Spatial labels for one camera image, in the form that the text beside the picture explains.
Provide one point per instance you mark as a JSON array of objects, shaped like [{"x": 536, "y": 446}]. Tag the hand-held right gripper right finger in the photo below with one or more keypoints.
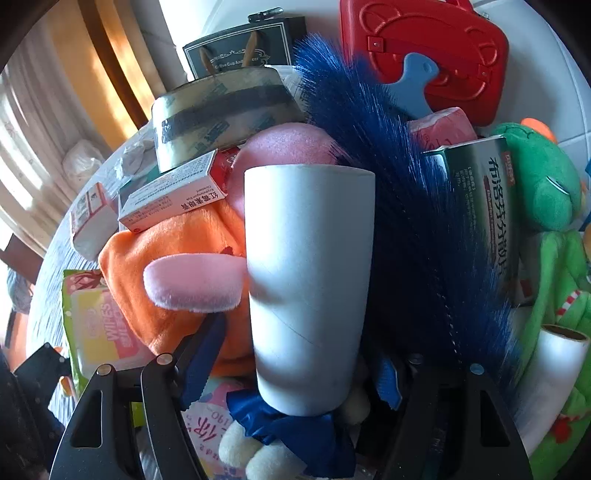
[{"x": 390, "y": 385}]

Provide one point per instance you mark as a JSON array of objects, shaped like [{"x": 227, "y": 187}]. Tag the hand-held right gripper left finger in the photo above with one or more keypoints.
[{"x": 205, "y": 364}]

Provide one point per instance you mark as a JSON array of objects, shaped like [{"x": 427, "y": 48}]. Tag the white cardboard tube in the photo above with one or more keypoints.
[{"x": 309, "y": 277}]

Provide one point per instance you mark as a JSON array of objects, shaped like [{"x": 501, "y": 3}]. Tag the blue bottle brush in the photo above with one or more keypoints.
[{"x": 415, "y": 207}]

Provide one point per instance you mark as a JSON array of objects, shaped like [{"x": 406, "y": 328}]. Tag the pink printed paper pack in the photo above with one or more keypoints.
[{"x": 207, "y": 434}]

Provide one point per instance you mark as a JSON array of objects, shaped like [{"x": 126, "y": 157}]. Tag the white plush bear blue bow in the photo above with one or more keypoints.
[{"x": 295, "y": 429}]

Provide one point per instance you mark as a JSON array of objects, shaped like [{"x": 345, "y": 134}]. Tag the pig plush in orange dress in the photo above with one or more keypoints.
[{"x": 184, "y": 258}]

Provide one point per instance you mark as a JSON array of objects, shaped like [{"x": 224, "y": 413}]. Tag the green pink wet wipes pack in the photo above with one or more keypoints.
[{"x": 101, "y": 323}]

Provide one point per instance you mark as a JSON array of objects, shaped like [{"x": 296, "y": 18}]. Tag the white plastic film roll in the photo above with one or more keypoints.
[{"x": 549, "y": 369}]

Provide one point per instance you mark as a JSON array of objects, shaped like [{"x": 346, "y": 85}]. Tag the white red medicine box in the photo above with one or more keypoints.
[{"x": 171, "y": 198}]

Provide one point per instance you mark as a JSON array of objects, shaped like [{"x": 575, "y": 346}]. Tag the white box with red side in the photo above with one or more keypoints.
[{"x": 92, "y": 221}]

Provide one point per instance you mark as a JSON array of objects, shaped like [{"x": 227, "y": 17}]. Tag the dark green medicine box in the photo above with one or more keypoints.
[{"x": 485, "y": 207}]

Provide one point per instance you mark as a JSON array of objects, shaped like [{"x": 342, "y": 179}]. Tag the large green plush toy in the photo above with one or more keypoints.
[{"x": 563, "y": 277}]

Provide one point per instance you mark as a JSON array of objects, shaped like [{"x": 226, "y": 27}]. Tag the crumpled white wrap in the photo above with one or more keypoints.
[{"x": 134, "y": 152}]

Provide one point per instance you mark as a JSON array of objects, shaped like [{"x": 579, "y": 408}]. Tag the clear plastic bag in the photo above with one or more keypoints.
[{"x": 83, "y": 161}]

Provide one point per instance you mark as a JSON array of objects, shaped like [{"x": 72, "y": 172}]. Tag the green frog plush orange eyes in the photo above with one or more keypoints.
[{"x": 540, "y": 184}]

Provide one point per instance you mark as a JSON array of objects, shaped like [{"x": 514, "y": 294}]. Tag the striped curtain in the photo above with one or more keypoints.
[{"x": 32, "y": 138}]

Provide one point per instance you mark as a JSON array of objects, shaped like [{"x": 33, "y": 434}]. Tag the blue plastic paddle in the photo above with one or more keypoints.
[{"x": 411, "y": 87}]

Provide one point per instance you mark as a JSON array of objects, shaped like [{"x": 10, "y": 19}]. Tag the wooden trim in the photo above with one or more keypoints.
[{"x": 111, "y": 60}]

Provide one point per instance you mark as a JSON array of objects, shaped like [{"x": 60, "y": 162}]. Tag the black gift bag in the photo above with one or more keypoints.
[{"x": 272, "y": 37}]

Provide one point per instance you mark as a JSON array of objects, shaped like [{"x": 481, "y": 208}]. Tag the red toy suitcase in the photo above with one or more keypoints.
[{"x": 415, "y": 41}]

